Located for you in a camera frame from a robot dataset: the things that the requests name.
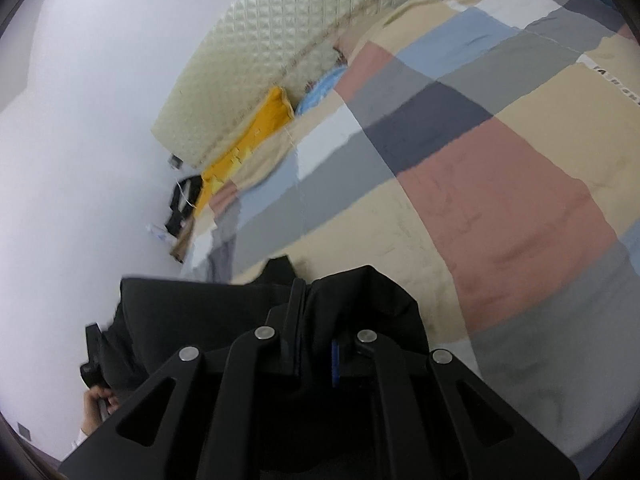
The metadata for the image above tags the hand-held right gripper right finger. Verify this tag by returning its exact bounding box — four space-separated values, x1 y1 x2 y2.
331 329 582 480

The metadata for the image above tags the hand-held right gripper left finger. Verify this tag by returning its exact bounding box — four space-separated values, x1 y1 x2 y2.
59 277 307 480

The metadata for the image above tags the black puffer jacket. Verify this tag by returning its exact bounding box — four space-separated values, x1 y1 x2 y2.
107 255 437 480

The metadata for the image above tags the person's left hand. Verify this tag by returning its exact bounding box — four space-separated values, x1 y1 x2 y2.
81 386 121 436

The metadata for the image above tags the wooden nightstand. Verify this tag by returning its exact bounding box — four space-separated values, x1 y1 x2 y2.
170 220 199 264

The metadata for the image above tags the black bag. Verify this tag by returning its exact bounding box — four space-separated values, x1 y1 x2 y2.
165 176 203 237

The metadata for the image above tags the yellow pillow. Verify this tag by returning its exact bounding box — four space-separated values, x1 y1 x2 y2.
194 86 296 211

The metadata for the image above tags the checkered patchwork blanket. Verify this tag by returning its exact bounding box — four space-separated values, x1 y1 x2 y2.
182 0 640 466

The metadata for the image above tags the light blue cloth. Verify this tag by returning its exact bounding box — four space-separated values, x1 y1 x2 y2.
296 66 348 115

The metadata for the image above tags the floral pillow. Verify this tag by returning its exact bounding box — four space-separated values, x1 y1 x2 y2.
330 42 357 69

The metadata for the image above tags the cream quilted headboard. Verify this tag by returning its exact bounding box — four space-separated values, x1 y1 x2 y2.
151 0 476 168

